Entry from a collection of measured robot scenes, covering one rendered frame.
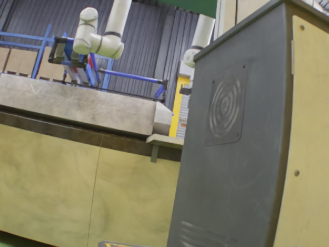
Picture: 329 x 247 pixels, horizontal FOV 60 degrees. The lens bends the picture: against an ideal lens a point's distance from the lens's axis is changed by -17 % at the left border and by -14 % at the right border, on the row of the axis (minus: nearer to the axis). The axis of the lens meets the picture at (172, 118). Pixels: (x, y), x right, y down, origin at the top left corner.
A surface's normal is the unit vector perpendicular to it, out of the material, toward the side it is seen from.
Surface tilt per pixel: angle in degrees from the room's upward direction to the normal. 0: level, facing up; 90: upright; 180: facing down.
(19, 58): 90
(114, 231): 90
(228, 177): 90
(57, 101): 80
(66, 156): 90
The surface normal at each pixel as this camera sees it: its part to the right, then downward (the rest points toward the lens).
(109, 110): 0.21, -0.34
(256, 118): -0.93, -0.22
